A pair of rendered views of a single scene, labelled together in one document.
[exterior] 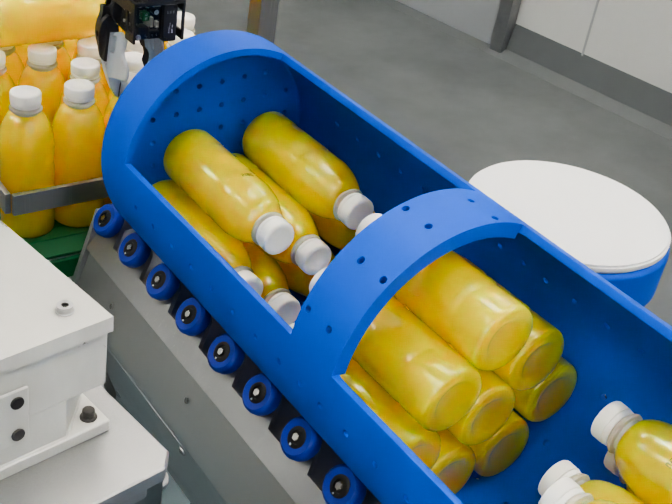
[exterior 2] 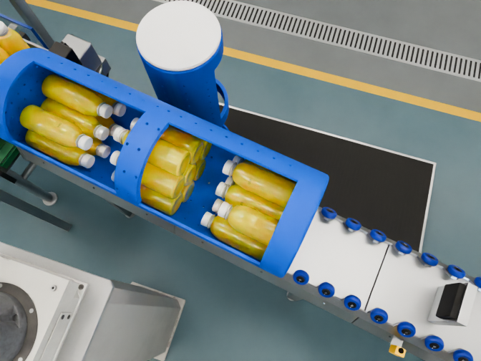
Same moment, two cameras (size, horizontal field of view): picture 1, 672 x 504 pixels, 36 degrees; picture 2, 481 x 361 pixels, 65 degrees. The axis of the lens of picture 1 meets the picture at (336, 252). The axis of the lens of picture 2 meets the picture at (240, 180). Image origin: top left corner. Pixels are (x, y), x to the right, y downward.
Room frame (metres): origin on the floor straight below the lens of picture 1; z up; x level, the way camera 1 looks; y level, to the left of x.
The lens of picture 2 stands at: (0.35, -0.17, 2.04)
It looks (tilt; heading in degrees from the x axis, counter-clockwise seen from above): 71 degrees down; 340
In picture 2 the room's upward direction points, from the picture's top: 3 degrees counter-clockwise
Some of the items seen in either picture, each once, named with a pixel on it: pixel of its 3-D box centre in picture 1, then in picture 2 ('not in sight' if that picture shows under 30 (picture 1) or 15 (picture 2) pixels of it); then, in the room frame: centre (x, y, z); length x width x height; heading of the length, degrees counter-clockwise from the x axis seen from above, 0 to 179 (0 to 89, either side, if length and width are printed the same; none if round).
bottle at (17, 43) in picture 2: not in sight; (17, 48); (1.42, 0.22, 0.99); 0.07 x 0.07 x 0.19
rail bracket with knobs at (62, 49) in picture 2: not in sight; (64, 62); (1.34, 0.09, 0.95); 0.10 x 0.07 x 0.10; 131
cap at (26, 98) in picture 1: (25, 97); not in sight; (1.16, 0.42, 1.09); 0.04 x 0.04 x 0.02
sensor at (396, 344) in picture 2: not in sight; (400, 341); (0.12, -0.52, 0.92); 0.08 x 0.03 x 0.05; 131
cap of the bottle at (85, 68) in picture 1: (85, 68); not in sight; (1.28, 0.38, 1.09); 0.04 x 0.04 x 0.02
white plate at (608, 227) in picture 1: (567, 212); (178, 34); (1.22, -0.30, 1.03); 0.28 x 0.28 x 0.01
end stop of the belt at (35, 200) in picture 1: (153, 177); not in sight; (1.24, 0.27, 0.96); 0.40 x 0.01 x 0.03; 131
